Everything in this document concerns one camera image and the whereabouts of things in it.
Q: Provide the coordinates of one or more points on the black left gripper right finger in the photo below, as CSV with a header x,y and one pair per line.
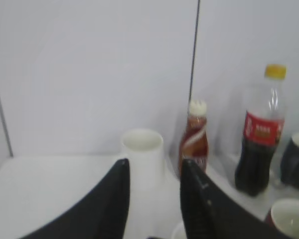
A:
x,y
209,213

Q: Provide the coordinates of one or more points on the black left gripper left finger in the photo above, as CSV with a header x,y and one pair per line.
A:
x,y
101,214

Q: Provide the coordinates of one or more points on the black mug white inside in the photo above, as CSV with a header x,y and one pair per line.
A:
x,y
179,232

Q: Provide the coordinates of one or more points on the white ceramic mug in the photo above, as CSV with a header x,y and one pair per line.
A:
x,y
154,196

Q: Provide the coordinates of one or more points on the red mug white inside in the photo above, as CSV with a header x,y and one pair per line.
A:
x,y
284,217

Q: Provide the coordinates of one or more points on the dark blue-black mug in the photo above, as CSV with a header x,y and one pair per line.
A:
x,y
290,162

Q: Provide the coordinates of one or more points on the brown Nescafe coffee bottle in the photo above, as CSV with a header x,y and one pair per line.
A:
x,y
194,143

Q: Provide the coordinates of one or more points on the dark cola bottle yellow cap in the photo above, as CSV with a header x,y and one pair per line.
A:
x,y
265,106

